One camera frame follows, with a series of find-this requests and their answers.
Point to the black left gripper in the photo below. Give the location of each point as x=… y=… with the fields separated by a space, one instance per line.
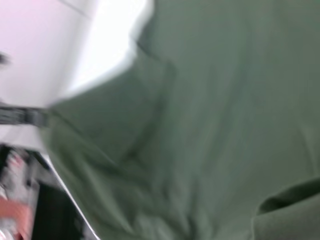
x=12 y=115

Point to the dark green shirt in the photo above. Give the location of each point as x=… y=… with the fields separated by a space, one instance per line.
x=200 y=112

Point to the pinkish red background object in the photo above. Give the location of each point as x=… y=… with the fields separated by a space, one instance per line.
x=13 y=212

